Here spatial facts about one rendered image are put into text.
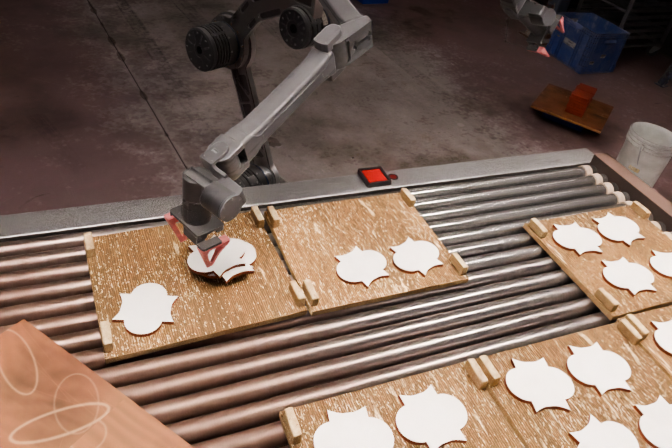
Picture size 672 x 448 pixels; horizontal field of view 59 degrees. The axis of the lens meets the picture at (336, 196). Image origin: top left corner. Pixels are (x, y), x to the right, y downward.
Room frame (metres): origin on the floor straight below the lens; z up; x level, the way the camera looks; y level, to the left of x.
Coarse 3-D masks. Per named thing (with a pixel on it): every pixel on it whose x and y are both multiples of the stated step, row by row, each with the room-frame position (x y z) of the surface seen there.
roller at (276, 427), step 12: (240, 432) 0.57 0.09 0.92; (252, 432) 0.58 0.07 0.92; (264, 432) 0.58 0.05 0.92; (276, 432) 0.59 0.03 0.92; (204, 444) 0.54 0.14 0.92; (216, 444) 0.54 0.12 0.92; (228, 444) 0.55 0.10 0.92; (240, 444) 0.55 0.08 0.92; (252, 444) 0.56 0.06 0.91; (264, 444) 0.56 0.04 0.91; (276, 444) 0.57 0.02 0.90
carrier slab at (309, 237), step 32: (288, 224) 1.14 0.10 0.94; (320, 224) 1.16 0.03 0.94; (352, 224) 1.18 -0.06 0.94; (384, 224) 1.21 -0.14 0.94; (416, 224) 1.23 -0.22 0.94; (288, 256) 1.02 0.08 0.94; (320, 256) 1.04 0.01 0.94; (384, 256) 1.08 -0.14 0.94; (448, 256) 1.13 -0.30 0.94; (320, 288) 0.94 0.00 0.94; (352, 288) 0.96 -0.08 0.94; (384, 288) 0.97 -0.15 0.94; (416, 288) 0.99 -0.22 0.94
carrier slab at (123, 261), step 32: (224, 224) 1.09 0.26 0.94; (96, 256) 0.91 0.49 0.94; (128, 256) 0.93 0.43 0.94; (160, 256) 0.94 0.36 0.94; (256, 256) 1.00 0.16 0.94; (96, 288) 0.82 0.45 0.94; (128, 288) 0.83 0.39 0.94; (192, 288) 0.87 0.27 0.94; (224, 288) 0.88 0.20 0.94; (256, 288) 0.90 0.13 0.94; (192, 320) 0.78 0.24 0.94; (224, 320) 0.80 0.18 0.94; (256, 320) 0.81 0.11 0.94; (128, 352) 0.68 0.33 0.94
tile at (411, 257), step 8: (408, 240) 1.15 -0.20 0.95; (392, 248) 1.11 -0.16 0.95; (400, 248) 1.11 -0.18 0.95; (408, 248) 1.12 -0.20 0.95; (416, 248) 1.12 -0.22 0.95; (424, 248) 1.13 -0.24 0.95; (432, 248) 1.14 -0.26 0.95; (400, 256) 1.08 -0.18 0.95; (408, 256) 1.09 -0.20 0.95; (416, 256) 1.09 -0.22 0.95; (424, 256) 1.10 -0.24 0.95; (432, 256) 1.10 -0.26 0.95; (400, 264) 1.05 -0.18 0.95; (408, 264) 1.06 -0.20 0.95; (416, 264) 1.06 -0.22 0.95; (424, 264) 1.07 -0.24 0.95; (432, 264) 1.08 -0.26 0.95; (440, 264) 1.08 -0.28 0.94; (408, 272) 1.04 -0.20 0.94; (416, 272) 1.05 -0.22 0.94; (424, 272) 1.04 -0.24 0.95
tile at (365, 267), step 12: (360, 252) 1.07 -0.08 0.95; (372, 252) 1.08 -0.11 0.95; (348, 264) 1.02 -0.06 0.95; (360, 264) 1.03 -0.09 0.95; (372, 264) 1.04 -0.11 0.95; (384, 264) 1.04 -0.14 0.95; (348, 276) 0.98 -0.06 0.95; (360, 276) 0.99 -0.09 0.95; (372, 276) 1.00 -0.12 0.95; (384, 276) 1.01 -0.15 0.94
